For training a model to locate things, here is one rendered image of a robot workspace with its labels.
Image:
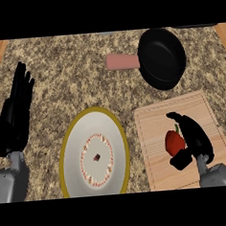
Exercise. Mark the grey flat object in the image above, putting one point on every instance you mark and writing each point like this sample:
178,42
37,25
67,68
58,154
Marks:
105,33

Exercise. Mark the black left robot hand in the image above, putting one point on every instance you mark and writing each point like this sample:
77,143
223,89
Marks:
15,106

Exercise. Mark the white plate with yellow rim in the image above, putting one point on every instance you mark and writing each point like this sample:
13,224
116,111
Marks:
94,153

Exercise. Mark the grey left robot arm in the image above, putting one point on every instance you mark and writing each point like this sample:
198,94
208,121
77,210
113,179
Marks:
11,180

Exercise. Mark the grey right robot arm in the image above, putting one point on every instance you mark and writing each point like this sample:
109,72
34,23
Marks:
214,172

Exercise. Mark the pale wooden cutting board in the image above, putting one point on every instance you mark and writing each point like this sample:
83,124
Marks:
184,138

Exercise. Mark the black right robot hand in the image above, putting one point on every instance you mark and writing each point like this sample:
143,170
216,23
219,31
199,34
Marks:
196,134

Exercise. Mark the red bell pepper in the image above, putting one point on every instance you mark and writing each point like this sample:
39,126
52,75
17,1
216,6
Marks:
174,142

